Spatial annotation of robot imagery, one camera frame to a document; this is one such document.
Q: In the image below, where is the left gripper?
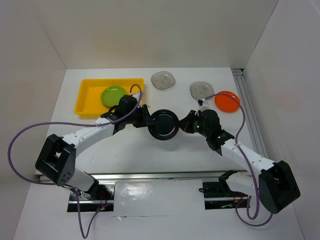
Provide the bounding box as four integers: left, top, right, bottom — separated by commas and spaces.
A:
125, 104, 156, 128

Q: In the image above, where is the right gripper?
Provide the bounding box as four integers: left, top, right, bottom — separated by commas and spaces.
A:
176, 109, 210, 138

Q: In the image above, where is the black plate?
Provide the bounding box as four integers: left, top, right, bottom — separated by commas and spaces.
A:
148, 109, 179, 141

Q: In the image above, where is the clear grey plate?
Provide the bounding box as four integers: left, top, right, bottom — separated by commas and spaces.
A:
150, 71, 176, 90
189, 81, 215, 100

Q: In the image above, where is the orange plate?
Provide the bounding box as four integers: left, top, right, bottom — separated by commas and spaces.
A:
214, 90, 241, 113

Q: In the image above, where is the green plate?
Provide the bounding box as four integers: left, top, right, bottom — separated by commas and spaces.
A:
100, 86, 127, 107

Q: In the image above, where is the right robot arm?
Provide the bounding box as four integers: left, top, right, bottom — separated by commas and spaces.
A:
179, 109, 301, 214

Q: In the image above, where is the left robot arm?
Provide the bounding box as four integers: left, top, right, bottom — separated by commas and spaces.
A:
35, 92, 151, 200

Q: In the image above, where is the yellow plastic bin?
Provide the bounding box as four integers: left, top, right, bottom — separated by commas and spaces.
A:
74, 78, 144, 118

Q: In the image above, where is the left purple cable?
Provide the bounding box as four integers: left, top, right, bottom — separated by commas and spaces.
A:
7, 83, 145, 239

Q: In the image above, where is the purple cable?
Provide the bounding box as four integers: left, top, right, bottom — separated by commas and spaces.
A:
7, 83, 145, 239
203, 92, 274, 227

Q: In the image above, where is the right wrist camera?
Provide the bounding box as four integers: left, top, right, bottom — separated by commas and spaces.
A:
195, 98, 211, 116

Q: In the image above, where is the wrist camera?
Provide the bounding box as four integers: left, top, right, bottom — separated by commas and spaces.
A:
131, 91, 145, 104
195, 98, 211, 116

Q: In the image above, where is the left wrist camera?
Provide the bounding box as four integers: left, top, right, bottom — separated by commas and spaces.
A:
131, 91, 145, 104

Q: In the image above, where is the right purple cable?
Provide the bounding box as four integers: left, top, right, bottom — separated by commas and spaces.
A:
203, 92, 274, 227

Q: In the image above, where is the aluminium rail right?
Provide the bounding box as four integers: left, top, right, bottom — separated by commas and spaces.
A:
231, 68, 269, 158

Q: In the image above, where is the aluminium rail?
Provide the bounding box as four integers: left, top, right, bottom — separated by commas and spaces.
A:
231, 68, 269, 158
38, 169, 251, 182

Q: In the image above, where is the aluminium rail front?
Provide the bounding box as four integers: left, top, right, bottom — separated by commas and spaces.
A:
38, 169, 251, 182

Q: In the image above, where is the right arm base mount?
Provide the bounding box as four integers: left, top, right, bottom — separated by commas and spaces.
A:
198, 182, 248, 210

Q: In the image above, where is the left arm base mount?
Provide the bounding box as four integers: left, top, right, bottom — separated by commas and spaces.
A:
66, 183, 116, 213

